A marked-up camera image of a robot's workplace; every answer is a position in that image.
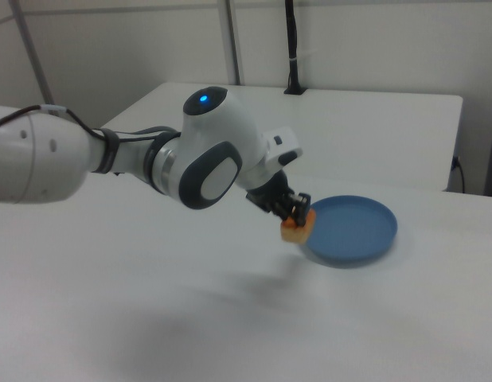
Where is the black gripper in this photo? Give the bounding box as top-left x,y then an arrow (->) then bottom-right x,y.
244,170 -> 312,229

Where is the toasted bread piece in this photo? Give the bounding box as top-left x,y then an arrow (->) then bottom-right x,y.
280,210 -> 317,244

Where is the blue round plate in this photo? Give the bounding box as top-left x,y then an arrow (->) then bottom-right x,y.
296,194 -> 400,269

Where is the white side table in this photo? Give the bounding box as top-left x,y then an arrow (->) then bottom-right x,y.
100,81 -> 464,193

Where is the black clamped camera pole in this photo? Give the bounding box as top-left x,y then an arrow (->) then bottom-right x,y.
283,0 -> 309,96

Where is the black wall cable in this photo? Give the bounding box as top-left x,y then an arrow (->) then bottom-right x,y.
451,154 -> 467,194

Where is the upright grey metal post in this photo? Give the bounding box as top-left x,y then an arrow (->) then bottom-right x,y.
217,0 -> 246,86

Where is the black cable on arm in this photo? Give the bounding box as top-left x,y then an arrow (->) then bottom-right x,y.
0,103 -> 180,145

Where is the slanted grey metal post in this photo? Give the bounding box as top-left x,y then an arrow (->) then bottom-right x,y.
10,0 -> 57,107

